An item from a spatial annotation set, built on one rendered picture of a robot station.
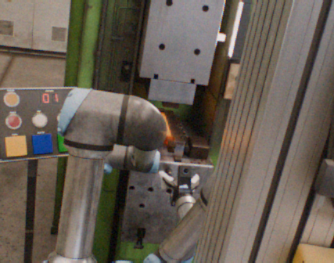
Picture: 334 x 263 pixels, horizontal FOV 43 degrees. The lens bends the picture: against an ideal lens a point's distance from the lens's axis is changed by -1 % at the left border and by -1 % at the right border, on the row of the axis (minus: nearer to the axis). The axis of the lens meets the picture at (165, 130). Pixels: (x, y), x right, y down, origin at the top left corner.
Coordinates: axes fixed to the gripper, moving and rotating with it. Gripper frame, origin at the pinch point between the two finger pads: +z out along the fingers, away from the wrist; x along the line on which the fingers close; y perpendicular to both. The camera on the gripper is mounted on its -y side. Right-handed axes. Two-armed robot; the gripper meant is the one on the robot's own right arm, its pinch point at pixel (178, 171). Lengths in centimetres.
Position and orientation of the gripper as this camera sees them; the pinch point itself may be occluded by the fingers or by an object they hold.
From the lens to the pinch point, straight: 167.4
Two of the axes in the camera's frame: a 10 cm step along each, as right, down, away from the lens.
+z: -1.1, -3.9, 9.2
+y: -1.6, 9.2, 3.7
